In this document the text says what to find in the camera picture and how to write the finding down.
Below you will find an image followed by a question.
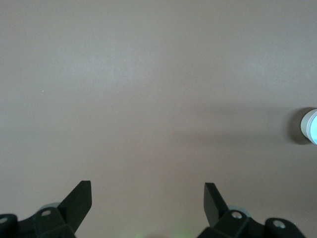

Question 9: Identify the light blue plastic bowl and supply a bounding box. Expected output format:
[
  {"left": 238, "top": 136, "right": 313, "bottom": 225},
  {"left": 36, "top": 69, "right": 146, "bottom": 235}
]
[{"left": 308, "top": 111, "right": 317, "bottom": 145}]

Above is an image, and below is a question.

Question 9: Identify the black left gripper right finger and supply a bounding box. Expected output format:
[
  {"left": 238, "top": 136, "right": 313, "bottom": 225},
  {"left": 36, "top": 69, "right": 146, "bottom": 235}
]
[{"left": 198, "top": 182, "right": 305, "bottom": 238}]

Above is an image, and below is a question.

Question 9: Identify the white plastic bowl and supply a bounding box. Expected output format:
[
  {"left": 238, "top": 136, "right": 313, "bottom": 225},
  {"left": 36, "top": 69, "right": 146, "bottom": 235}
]
[{"left": 300, "top": 108, "right": 317, "bottom": 143}]

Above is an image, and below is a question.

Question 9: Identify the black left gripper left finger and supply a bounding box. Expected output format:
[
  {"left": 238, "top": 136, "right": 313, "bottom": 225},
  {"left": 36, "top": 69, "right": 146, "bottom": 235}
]
[{"left": 0, "top": 180, "right": 93, "bottom": 238}]

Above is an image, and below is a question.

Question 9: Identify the brown table cover mat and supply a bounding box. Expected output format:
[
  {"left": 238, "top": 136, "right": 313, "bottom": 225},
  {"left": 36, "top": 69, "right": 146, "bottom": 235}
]
[{"left": 0, "top": 0, "right": 317, "bottom": 238}]

